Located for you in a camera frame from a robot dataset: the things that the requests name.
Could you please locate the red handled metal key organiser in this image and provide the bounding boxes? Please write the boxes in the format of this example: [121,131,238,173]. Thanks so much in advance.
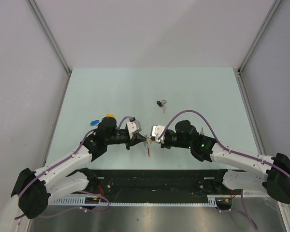
[144,135,153,157]

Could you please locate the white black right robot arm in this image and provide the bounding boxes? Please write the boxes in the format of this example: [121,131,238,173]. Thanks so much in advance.
[151,120,290,204]

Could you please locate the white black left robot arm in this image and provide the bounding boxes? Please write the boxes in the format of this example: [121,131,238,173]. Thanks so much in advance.
[0,116,146,232]

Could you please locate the black and blue tagged keys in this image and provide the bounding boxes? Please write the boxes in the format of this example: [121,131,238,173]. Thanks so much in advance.
[156,100,167,113]

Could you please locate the blue tagged key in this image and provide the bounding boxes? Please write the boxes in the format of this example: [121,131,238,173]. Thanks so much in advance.
[90,120,100,126]

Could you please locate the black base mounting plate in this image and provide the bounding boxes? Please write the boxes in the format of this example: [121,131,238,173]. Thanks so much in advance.
[40,168,244,210]

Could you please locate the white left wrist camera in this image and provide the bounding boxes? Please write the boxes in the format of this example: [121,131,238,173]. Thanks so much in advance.
[126,117,142,139]

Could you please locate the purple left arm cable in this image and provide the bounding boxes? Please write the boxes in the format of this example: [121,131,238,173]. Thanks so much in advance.
[14,116,133,220]

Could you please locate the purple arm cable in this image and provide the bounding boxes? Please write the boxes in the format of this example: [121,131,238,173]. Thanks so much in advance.
[14,116,133,220]
[157,110,290,230]

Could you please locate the slotted cable duct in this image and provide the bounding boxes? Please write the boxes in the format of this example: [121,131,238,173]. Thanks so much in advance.
[49,194,217,207]

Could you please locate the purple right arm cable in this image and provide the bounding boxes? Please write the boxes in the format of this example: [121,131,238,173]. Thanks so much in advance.
[157,110,290,230]

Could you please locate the left aluminium frame post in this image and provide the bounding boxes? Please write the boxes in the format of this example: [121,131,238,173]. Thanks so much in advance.
[26,0,72,74]

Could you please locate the aluminium frame post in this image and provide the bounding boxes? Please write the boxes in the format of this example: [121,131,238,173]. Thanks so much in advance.
[236,0,285,74]
[26,0,72,74]

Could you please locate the right aluminium frame post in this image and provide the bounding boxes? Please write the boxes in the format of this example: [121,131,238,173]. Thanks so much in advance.
[236,0,285,74]

